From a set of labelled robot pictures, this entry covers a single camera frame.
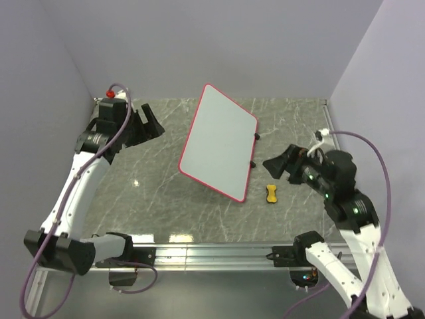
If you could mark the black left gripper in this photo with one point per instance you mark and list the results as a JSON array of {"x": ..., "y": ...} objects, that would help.
[{"x": 148, "y": 131}]

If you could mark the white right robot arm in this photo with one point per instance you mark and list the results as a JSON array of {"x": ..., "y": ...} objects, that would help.
[{"x": 375, "y": 291}]

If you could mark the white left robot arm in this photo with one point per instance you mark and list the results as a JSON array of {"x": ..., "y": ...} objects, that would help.
[{"x": 59, "y": 244}]

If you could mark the aluminium mounting rail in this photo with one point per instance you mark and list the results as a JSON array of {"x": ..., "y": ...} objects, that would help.
[{"x": 210, "y": 257}]

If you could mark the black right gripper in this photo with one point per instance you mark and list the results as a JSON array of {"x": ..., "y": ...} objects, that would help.
[{"x": 291, "y": 160}]

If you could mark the red framed whiteboard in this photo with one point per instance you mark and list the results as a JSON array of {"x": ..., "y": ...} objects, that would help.
[{"x": 220, "y": 144}]

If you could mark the yellow bone-shaped eraser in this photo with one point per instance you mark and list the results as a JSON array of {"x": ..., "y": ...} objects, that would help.
[{"x": 271, "y": 193}]

